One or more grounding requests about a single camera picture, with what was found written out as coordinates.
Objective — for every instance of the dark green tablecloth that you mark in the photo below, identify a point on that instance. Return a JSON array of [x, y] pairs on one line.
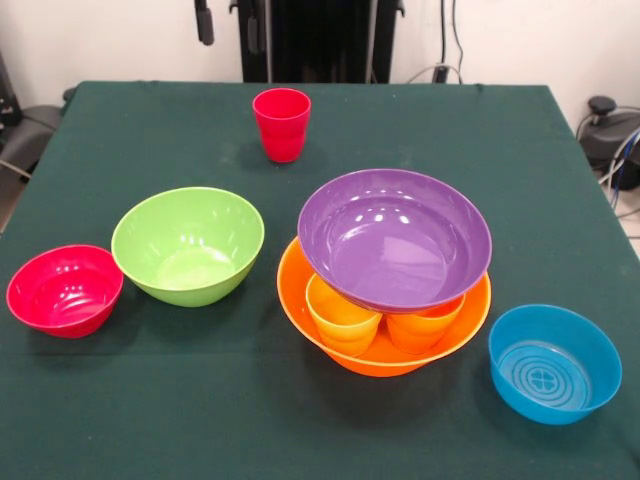
[[250, 440]]

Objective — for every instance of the black metal stand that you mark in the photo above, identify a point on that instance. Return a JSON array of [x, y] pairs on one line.
[[7, 100]]

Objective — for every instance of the purple bowl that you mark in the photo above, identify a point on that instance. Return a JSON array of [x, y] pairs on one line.
[[390, 240]]

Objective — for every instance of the light green bowl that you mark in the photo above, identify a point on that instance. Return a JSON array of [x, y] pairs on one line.
[[185, 240]]

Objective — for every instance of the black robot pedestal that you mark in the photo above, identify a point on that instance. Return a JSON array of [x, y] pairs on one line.
[[320, 40]]

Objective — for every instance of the yellow cup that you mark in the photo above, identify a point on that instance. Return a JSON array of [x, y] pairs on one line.
[[345, 330]]

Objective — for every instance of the red-pink cup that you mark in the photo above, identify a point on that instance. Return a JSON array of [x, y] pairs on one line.
[[282, 135]]

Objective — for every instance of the light blue bowl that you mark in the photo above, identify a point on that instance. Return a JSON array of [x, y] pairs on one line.
[[605, 360]]

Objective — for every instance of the large orange bowl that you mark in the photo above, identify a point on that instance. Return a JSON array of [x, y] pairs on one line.
[[295, 310]]

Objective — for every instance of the red-pink bowl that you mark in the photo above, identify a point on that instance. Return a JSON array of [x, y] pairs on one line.
[[65, 290]]

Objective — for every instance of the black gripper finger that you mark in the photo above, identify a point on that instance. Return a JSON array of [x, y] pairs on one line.
[[256, 35], [205, 25]]

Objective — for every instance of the orange cup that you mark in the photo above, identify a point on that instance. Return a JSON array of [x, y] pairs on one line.
[[420, 332]]

